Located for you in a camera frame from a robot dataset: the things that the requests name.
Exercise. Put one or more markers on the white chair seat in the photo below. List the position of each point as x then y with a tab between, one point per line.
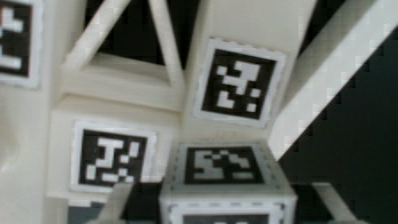
245	44

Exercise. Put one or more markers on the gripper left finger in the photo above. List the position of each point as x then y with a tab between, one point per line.
123	210

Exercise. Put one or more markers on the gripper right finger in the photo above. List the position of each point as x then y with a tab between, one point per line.
322	208

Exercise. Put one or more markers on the white chair back frame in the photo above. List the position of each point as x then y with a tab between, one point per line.
93	93

